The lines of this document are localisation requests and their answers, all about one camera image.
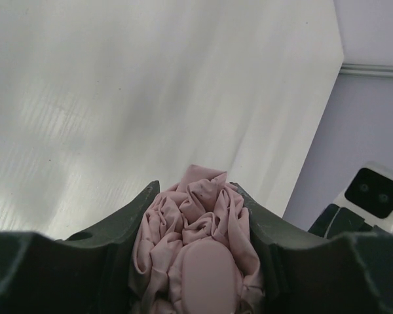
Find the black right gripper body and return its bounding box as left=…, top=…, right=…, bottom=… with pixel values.
left=309, top=204, right=373, bottom=237

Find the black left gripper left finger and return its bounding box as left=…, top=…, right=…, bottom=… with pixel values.
left=0, top=181, right=160, bottom=313

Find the pink umbrella with black lining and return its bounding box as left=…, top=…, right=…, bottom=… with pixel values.
left=128, top=165, right=265, bottom=313

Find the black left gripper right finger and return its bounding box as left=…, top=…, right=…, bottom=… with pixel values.
left=235, top=184, right=393, bottom=313

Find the aluminium frame post right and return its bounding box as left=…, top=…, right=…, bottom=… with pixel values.
left=339, top=63, right=393, bottom=79

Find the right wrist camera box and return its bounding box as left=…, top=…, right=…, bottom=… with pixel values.
left=333, top=162, right=393, bottom=233

